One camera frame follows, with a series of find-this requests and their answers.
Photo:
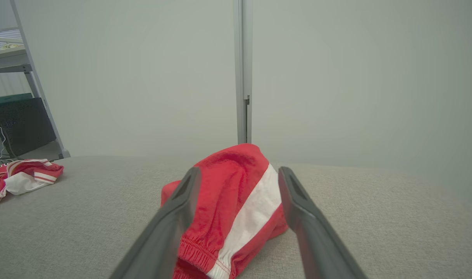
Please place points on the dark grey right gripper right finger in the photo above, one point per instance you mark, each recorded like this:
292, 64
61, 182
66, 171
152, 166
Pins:
313, 236

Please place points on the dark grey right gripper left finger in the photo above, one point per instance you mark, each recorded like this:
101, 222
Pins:
170, 228

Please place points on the red shorts with white stripe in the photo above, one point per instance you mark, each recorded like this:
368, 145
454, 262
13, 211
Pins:
228, 182

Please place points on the red basketball jersey white trim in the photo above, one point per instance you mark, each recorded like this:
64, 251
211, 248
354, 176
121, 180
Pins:
46, 169

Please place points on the black box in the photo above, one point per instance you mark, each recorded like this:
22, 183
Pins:
24, 124

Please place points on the grey metal shelf rack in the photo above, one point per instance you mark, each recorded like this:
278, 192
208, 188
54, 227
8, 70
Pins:
31, 69

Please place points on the grey metal partition post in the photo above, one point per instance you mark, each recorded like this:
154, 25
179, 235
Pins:
242, 69

